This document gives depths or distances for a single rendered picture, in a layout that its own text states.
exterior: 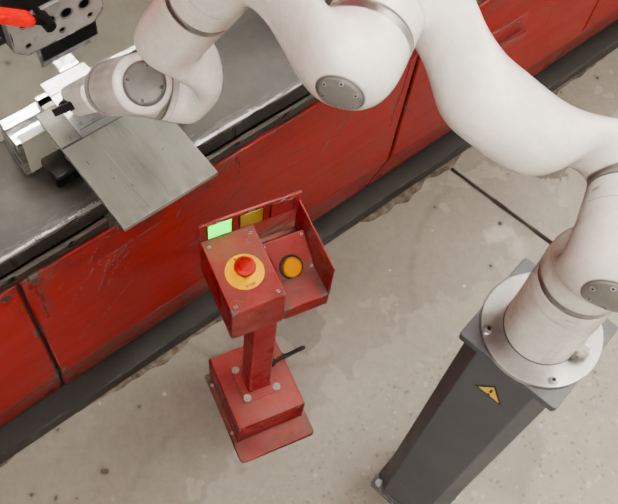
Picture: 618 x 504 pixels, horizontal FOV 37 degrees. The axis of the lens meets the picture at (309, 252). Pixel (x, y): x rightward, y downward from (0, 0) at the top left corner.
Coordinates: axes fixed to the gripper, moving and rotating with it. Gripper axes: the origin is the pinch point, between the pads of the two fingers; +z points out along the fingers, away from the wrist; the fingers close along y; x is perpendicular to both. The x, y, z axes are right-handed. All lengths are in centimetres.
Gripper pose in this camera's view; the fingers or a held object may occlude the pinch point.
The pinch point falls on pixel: (85, 92)
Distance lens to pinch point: 157.5
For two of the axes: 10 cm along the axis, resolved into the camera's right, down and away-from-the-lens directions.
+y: -7.8, 5.3, -3.4
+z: -4.6, -1.1, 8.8
